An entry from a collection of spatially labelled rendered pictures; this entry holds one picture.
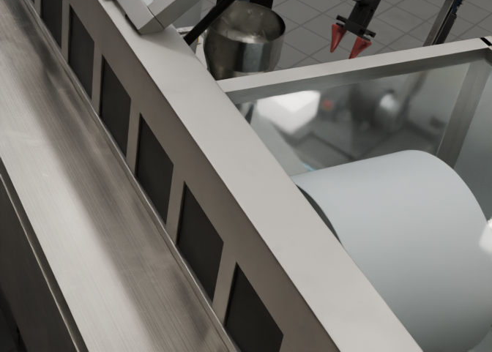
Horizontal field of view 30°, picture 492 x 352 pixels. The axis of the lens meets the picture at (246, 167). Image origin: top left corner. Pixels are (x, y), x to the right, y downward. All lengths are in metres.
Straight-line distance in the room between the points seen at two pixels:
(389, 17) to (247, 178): 3.95
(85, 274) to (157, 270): 0.10
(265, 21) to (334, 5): 3.30
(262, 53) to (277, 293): 0.66
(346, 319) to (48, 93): 0.77
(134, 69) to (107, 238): 0.24
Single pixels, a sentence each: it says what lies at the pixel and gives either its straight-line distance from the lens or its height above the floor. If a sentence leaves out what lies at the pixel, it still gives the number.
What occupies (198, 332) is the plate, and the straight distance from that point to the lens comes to 1.19.
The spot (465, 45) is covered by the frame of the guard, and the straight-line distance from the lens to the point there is 1.57.
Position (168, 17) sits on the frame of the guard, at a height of 1.68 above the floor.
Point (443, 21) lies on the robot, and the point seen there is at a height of 0.72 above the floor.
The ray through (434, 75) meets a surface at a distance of 1.49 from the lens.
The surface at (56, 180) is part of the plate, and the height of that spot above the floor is 1.44.
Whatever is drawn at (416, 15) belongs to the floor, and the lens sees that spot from 5.08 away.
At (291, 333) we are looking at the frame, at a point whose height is 1.59.
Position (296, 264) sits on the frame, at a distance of 0.99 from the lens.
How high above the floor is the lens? 2.34
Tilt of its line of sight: 39 degrees down
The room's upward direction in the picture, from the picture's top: 11 degrees clockwise
